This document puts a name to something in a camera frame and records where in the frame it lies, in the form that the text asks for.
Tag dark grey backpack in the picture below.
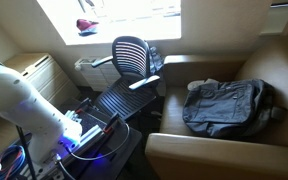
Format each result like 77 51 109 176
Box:
182 79 287 138

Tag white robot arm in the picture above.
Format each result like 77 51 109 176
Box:
0 65 82 164

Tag black slatted office chair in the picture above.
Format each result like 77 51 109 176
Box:
91 36 160 121

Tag tan leather couch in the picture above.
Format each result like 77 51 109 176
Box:
145 36 288 180

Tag white radiator heater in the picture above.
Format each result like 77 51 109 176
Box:
75 57 120 91

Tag white Nike cloth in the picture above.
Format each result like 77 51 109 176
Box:
187 78 218 91

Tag black clamp right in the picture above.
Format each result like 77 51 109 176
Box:
103 113 119 134

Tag black clamp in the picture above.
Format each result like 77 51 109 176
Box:
75 98 91 113
103 113 119 134

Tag black clamp left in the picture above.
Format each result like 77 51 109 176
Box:
75 98 91 113

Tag black robot cart table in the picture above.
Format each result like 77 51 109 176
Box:
20 104 142 180

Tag red and grey cap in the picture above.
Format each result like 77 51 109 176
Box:
76 19 98 37

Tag wooden drawer cabinet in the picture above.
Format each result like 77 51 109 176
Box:
4 53 80 107

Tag blue and red cables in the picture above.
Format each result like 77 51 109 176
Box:
0 143 28 180

